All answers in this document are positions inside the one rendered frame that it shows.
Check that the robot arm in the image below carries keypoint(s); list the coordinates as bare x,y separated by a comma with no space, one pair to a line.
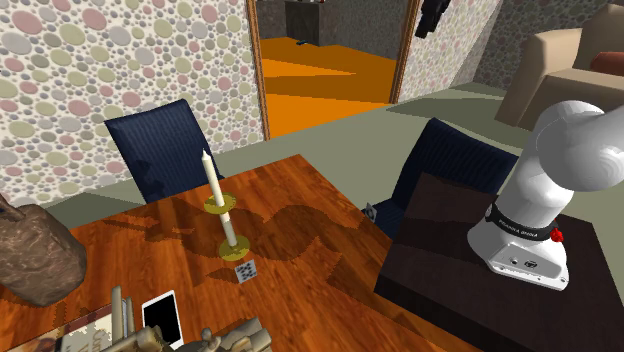
541,195

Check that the white candle in brass holder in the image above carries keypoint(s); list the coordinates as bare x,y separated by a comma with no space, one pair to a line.
217,187

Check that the wooden table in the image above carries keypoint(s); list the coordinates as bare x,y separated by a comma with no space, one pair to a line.
302,273

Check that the dark blue chair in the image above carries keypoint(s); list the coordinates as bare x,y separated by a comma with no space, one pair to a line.
448,156
161,151

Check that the dark cabinet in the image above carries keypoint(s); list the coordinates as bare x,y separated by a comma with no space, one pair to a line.
302,22

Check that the dark robot stand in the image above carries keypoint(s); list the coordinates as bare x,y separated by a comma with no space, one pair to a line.
438,273

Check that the beige figure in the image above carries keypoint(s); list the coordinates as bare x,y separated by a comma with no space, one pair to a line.
234,339

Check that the black hanging garment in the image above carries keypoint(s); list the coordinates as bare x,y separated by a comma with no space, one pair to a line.
431,17

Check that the white tablet with black screen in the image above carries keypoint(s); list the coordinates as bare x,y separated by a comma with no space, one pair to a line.
162,319

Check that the beige sofa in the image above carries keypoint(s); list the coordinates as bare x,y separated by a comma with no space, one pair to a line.
556,78

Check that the book with beige cover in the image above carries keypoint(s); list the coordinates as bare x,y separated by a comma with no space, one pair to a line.
73,334

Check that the brown rough sack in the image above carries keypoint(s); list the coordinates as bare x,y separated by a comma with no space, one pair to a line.
34,258

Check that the wooden door frame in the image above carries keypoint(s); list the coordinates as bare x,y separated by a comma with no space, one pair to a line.
257,73

